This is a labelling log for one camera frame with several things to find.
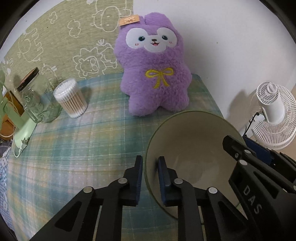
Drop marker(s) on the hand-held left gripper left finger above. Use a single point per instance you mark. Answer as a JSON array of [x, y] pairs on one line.
[[138, 178]]

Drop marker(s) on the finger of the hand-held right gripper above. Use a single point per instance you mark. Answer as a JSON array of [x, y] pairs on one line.
[[261, 192], [261, 150]]

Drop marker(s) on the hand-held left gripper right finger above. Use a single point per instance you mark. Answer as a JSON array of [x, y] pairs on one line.
[[161, 178]]

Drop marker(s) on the small floral ceramic bowl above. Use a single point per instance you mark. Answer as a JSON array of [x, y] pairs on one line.
[[196, 143]]

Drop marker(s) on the white desk fan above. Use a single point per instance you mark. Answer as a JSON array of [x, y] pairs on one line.
[[275, 109]]

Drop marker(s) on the plaid green tablecloth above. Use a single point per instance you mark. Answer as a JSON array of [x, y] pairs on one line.
[[81, 150]]

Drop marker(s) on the purple plush toy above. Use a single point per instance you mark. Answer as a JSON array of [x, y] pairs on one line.
[[155, 92]]

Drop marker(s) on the cotton swab container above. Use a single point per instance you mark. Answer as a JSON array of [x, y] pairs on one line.
[[71, 102]]

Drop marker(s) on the glass jar with black lid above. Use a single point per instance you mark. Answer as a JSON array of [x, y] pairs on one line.
[[39, 104]]

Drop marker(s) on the green desk fan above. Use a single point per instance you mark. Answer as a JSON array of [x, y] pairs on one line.
[[23, 132]]

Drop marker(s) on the blue checkered printed cloth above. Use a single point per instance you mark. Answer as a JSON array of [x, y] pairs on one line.
[[3, 166]]

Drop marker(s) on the green printed wall cloth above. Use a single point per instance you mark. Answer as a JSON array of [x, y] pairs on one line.
[[69, 46]]

